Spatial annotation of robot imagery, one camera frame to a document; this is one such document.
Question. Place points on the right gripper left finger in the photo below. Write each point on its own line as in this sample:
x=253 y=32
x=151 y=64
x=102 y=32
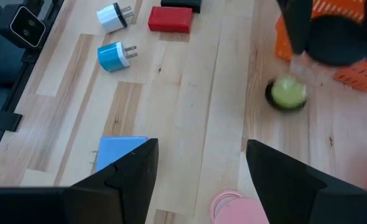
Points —
x=124 y=193

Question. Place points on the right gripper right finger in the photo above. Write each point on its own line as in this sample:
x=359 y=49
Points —
x=289 y=193

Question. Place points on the pink hourglass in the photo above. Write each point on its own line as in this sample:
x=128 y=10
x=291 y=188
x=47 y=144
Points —
x=233 y=211

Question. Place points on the black hourglass yellow-green sand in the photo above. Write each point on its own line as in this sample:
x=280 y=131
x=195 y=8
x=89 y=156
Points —
x=287 y=91

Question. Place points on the black rectangular box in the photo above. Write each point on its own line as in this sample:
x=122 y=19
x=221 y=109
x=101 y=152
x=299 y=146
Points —
x=182 y=4

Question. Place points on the red rectangular box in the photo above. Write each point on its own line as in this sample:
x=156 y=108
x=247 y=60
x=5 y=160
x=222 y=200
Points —
x=170 y=19

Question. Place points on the light blue power adapter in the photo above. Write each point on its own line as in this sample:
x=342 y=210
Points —
x=115 y=149

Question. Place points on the orange plastic basket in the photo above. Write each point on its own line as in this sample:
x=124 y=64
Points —
x=360 y=77

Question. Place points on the blue USB wall charger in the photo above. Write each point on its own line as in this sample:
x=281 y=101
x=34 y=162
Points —
x=110 y=57

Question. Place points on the black frame clamp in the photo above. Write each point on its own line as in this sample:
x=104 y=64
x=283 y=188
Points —
x=1 y=119

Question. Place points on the white USB wall charger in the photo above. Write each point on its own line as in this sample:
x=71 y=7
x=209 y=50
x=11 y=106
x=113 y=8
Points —
x=109 y=18

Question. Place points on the black table-level camera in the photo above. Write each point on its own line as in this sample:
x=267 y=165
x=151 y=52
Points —
x=23 y=26

